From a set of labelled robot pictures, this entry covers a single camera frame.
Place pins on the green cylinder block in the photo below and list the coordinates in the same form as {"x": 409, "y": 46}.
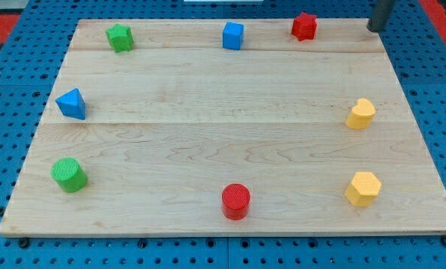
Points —
{"x": 69, "y": 175}

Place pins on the green star block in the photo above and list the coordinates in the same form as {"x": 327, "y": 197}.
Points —
{"x": 120, "y": 38}

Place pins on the red star block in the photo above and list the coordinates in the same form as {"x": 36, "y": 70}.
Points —
{"x": 304, "y": 26}

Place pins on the blue triangle block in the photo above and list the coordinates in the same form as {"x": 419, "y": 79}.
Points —
{"x": 72, "y": 104}

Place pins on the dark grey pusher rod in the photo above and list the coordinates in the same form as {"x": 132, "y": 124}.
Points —
{"x": 380, "y": 15}

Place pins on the red cylinder block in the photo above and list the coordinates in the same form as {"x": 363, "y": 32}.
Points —
{"x": 235, "y": 201}

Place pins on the light wooden board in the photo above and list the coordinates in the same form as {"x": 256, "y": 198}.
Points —
{"x": 175, "y": 120}

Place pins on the yellow heart block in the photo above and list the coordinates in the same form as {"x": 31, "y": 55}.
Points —
{"x": 361, "y": 114}

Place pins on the yellow hexagon block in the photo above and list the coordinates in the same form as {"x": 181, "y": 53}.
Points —
{"x": 363, "y": 189}

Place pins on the blue cube block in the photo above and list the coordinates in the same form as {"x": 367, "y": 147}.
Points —
{"x": 233, "y": 36}

